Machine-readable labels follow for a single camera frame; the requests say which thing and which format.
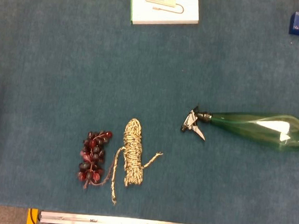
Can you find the green plastic spray bottle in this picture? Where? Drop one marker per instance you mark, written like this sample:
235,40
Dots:
253,127

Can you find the dark red plastic grapes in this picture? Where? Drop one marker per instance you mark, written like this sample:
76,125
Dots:
93,157

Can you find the blue felt table mat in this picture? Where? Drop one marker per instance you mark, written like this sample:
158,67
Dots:
64,70

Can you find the white USB hub box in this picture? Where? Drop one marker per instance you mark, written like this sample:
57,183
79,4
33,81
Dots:
165,6

